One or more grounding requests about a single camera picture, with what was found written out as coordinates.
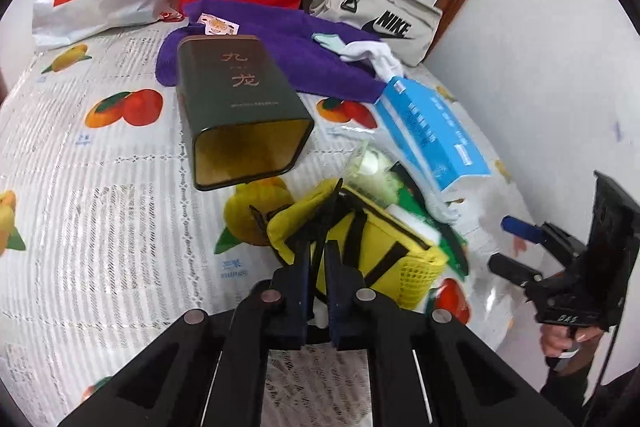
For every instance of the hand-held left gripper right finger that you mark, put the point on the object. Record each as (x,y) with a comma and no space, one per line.
(336,297)

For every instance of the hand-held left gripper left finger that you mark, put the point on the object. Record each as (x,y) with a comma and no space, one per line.
(297,302)

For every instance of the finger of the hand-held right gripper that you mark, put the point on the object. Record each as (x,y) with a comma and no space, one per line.
(512,271)
(522,227)

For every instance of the yellow lunch bag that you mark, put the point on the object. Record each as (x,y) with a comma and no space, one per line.
(385,247)

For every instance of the green clear packet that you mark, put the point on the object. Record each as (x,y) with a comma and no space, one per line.
(372,167)

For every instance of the person's right hand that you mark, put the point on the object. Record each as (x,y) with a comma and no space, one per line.
(555,339)

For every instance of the blue tissue pack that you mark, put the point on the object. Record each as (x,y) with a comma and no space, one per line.
(425,127)

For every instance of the fruit print tablecloth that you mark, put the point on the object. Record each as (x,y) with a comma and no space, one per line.
(100,207)

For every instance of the white sock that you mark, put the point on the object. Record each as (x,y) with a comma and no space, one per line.
(380,54)

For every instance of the dark green tin box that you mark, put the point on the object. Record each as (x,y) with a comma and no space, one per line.
(225,82)

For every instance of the light green cloth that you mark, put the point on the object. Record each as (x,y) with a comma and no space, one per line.
(327,39)

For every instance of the purple towel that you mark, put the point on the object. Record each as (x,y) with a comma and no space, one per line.
(280,27)

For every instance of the small sachet packet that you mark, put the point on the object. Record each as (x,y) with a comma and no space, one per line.
(217,24)

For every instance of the small red white packet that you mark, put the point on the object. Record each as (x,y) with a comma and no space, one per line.
(171,15)

